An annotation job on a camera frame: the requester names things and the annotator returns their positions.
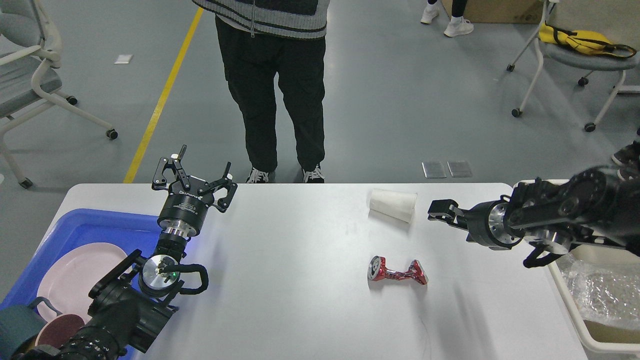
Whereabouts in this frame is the metal floor plate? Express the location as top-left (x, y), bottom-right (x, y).
top-left (422, 161), bottom-right (448, 179)
top-left (446, 161), bottom-right (473, 178)

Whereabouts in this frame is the white paper cup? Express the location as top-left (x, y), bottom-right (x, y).
top-left (369, 188), bottom-right (418, 224)

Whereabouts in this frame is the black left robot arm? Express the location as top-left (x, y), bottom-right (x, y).
top-left (7, 145), bottom-right (238, 360)

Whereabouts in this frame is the crushed red soda can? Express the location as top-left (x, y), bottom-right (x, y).
top-left (366, 255), bottom-right (429, 286)

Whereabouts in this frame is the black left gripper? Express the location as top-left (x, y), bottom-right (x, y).
top-left (151, 145), bottom-right (238, 236)

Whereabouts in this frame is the person in white sneakers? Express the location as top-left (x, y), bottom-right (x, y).
top-left (420, 0), bottom-right (474, 38)

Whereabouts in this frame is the aluminium foil front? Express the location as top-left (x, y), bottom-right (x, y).
top-left (556, 254), bottom-right (640, 331)

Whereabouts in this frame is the cardboard box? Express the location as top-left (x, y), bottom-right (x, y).
top-left (463, 0), bottom-right (543, 25)

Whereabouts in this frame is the person in black canvas shoes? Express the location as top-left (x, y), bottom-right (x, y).
top-left (195, 0), bottom-right (330, 183)

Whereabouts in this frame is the yellow backpack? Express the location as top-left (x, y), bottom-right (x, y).
top-left (538, 23), bottom-right (637, 60)

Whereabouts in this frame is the pink plate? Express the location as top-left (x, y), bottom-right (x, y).
top-left (36, 243), bottom-right (127, 323)

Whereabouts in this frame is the person in black sneakers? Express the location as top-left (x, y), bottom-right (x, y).
top-left (611, 127), bottom-right (640, 181)

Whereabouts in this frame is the right metal floor plate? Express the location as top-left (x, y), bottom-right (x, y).
top-left (446, 161), bottom-right (473, 178)

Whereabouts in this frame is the left metal floor plate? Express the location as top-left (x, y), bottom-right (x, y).
top-left (422, 161), bottom-right (448, 179)

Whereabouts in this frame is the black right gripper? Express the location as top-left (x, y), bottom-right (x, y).
top-left (427, 199), bottom-right (522, 251)

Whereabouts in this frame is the grey chair right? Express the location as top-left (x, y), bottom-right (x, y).
top-left (506, 0), bottom-right (639, 133)

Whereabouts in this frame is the dark teal mug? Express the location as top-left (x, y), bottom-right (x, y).
top-left (0, 296), bottom-right (62, 360)

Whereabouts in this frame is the grey office chair left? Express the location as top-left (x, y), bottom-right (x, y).
top-left (0, 0), bottom-right (119, 189)

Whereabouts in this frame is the white plastic bin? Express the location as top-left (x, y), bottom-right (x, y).
top-left (514, 179), bottom-right (640, 356)

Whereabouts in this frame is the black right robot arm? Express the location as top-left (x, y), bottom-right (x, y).
top-left (427, 166), bottom-right (640, 268)

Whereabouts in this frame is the blue plastic tray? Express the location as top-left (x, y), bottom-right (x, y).
top-left (1, 209), bottom-right (162, 309)

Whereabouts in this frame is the pink mug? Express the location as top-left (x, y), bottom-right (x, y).
top-left (34, 313), bottom-right (86, 348)

